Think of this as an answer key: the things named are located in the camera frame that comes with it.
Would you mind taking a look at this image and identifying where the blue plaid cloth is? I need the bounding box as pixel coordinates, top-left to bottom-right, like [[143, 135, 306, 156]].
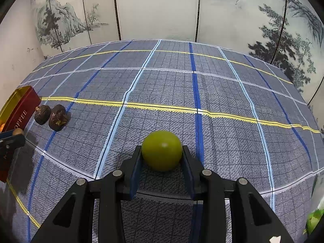
[[5, 39, 324, 243]]

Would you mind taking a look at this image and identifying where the landscape painted folding screen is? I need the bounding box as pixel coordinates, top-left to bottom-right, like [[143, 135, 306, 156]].
[[30, 0, 324, 107]]

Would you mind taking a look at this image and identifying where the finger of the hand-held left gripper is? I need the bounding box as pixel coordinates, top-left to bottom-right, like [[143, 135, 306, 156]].
[[0, 131, 25, 157]]

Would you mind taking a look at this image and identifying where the dark wrinkled passion fruit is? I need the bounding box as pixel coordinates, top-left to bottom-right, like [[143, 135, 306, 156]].
[[49, 104, 69, 131], [34, 105, 51, 125]]

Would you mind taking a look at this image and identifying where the light green tomato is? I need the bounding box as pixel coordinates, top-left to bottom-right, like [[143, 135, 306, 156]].
[[141, 130, 183, 172]]

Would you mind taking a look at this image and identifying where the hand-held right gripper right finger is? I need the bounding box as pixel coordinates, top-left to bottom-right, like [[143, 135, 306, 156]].
[[182, 145, 295, 243]]

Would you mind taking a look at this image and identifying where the green plastic packet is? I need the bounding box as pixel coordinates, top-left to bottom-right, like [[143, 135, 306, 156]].
[[304, 175, 324, 236]]

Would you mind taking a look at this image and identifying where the red rectangular tin box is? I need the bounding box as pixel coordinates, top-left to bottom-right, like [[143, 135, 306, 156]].
[[0, 85, 42, 183]]

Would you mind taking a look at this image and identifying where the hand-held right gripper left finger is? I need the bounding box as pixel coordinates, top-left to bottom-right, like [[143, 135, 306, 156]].
[[30, 145, 143, 243]]

